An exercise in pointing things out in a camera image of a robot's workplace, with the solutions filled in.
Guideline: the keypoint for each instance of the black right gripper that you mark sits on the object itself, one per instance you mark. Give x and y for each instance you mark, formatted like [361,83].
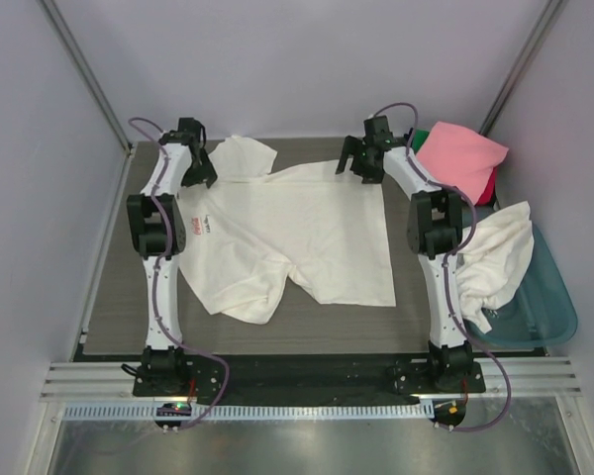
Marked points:
[361,161]

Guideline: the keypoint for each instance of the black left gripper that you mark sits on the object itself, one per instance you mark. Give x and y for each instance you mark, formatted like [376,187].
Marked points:
[198,168]

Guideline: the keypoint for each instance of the white t shirt red print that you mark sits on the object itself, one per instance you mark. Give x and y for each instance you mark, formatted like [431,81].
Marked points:
[254,229]

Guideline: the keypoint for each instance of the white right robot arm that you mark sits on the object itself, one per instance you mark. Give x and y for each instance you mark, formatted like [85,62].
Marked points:
[434,229]

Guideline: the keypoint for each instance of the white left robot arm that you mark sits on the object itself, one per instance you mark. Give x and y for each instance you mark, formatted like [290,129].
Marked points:
[157,230]

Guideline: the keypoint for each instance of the black folded t shirt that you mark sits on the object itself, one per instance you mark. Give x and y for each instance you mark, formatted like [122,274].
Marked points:
[409,138]

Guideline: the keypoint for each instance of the green folded t shirt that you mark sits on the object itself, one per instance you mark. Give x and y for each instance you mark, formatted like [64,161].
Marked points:
[420,137]

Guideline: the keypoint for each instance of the pink folded t shirt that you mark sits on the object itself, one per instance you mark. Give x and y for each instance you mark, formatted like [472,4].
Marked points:
[458,156]

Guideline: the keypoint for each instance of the red folded t shirt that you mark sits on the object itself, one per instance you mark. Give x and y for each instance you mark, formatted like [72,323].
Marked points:
[487,196]

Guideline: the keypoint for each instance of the white crumpled t shirt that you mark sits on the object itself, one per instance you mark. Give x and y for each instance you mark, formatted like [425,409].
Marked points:
[491,267]

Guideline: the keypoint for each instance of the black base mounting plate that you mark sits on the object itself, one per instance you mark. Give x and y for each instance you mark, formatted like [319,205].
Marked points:
[310,380]

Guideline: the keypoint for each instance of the blue plastic basket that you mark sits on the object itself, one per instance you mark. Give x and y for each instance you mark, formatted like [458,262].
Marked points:
[540,314]

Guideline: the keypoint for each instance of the right aluminium frame post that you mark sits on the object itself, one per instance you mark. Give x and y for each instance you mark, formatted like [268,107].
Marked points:
[525,58]

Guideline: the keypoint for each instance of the aluminium frame post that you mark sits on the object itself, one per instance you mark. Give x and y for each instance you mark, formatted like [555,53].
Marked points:
[525,58]
[81,65]

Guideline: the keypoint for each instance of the left aluminium frame post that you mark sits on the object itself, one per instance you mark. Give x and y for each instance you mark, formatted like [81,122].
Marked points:
[81,65]

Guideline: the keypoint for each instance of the white slotted cable duct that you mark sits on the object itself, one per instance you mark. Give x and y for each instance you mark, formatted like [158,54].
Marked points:
[178,412]

